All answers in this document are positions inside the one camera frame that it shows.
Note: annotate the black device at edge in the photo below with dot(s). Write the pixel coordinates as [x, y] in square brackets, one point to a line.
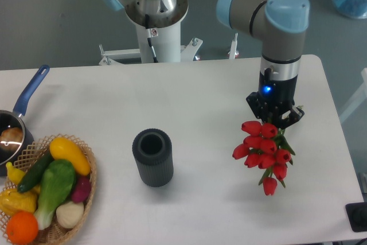
[356, 213]

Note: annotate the small yellow banana pepper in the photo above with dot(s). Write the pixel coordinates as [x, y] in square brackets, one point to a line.
[14, 175]

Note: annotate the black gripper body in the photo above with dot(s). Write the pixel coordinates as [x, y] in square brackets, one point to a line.
[276, 93]

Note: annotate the purple red radish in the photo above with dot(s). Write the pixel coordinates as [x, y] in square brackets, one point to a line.
[81, 190]

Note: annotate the brown bread in pan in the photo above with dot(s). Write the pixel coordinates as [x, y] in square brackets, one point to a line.
[11, 139]

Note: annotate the blue handled saucepan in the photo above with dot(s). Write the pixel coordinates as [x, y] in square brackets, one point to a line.
[14, 118]

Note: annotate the yellow squash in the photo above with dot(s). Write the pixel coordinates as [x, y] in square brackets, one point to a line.
[64, 149]

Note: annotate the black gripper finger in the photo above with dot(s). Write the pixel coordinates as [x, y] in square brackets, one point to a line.
[259, 107]
[286, 114]

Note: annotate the dark green cucumber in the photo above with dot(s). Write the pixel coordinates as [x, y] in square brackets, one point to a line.
[34, 175]

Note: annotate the green bok choy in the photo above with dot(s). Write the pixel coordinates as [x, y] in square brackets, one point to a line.
[56, 184]

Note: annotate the red tulip bouquet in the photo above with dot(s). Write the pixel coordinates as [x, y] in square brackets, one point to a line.
[266, 148]

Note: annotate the woven wicker basket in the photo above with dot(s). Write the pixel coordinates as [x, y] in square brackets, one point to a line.
[56, 233]

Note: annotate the white garlic bulb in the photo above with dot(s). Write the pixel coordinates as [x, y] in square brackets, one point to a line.
[69, 214]

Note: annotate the yellow bell pepper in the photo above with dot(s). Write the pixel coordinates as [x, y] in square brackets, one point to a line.
[12, 201]

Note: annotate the orange fruit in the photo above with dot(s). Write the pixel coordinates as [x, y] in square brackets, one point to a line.
[22, 228]

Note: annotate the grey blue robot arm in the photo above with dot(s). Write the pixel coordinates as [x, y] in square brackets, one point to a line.
[280, 25]

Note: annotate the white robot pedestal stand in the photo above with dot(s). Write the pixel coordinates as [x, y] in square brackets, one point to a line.
[158, 30]

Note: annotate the dark grey ribbed vase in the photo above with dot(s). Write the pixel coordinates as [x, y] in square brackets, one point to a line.
[152, 151]

